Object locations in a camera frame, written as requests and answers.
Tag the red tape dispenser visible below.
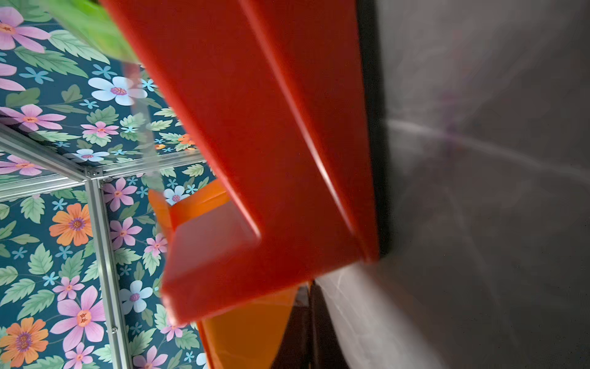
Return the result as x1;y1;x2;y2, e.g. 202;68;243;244
104;1;379;323

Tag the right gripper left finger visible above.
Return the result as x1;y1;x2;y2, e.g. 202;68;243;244
271;285;310;369

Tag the green tape roll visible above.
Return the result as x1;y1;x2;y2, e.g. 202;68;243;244
40;0;140;64

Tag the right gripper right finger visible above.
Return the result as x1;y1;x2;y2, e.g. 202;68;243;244
310;283;349;369

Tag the clear tape strip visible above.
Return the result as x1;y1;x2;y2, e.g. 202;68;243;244
121;62;164;192

